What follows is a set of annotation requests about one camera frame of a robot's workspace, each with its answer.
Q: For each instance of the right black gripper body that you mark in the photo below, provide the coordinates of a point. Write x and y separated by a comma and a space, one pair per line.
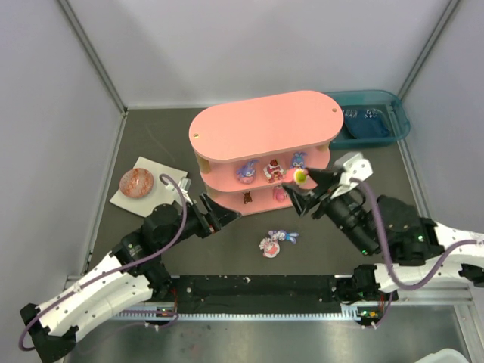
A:
327, 199

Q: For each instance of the pink figure toy on shelf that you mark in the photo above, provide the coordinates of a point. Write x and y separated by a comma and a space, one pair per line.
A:
279, 194

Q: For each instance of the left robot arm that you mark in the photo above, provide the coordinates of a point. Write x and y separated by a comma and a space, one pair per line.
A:
131, 273

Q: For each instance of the purple long-ear bunny toy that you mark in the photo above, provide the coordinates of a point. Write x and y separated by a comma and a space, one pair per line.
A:
298, 160

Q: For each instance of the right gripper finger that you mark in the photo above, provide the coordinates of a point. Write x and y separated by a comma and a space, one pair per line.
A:
303, 200
326, 180

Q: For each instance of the red patterned bowl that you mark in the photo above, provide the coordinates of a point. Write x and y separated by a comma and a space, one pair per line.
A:
136, 183

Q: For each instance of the purple bunny striped shirt toy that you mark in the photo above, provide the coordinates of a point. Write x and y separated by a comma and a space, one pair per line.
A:
282, 235

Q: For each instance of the teal plastic bin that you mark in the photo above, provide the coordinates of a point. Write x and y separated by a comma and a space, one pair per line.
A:
390, 105

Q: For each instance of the red strawberry cake toy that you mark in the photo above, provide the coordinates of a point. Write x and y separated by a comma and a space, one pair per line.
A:
273, 171

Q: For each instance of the purple bunny head toy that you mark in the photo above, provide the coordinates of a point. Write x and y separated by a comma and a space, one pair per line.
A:
246, 173

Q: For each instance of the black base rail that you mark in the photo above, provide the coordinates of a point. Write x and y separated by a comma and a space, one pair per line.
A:
258, 293

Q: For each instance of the pink doll green bow toy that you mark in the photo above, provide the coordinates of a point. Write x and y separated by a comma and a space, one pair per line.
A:
296, 176

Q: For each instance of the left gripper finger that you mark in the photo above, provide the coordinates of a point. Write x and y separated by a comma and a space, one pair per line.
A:
221, 217
210, 206

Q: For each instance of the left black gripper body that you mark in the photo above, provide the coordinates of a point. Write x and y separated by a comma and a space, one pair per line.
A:
206, 215

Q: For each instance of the pink bonnet melody toy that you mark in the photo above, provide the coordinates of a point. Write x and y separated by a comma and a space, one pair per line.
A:
270, 248

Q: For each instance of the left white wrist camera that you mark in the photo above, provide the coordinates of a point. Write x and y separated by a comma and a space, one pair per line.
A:
181, 192

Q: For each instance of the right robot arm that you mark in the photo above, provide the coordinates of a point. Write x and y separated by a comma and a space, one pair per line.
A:
415, 250

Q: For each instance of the white square plate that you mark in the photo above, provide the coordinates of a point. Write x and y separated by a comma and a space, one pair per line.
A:
160, 193

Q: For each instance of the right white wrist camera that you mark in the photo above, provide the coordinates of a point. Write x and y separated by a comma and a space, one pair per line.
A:
355, 169

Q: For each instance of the pink three-tier toy shelf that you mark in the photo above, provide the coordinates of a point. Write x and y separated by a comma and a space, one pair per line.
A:
226, 136

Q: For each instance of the small brown bear toy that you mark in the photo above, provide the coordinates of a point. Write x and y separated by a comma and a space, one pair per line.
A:
247, 198

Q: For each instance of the white slotted cable duct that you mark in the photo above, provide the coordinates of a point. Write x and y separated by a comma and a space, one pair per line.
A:
157, 313

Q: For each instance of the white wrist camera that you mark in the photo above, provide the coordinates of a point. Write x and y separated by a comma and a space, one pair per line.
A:
181, 192
355, 169

